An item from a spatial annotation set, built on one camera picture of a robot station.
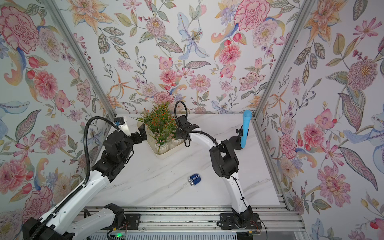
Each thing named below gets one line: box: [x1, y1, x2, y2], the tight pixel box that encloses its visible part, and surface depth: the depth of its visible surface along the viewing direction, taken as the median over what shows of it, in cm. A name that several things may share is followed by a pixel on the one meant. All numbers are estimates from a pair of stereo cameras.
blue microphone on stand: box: [229, 110, 252, 150], surface depth 88 cm
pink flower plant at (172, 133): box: [166, 125, 179, 140], surface depth 93 cm
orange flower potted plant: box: [151, 101, 175, 122], surface depth 105 cm
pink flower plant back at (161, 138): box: [154, 129, 170, 154], surface depth 94 cm
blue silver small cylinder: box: [187, 173, 202, 186], surface depth 87 cm
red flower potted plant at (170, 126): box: [163, 114, 178, 140], surface depth 95 cm
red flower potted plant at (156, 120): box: [144, 106, 169, 133], surface depth 101 cm
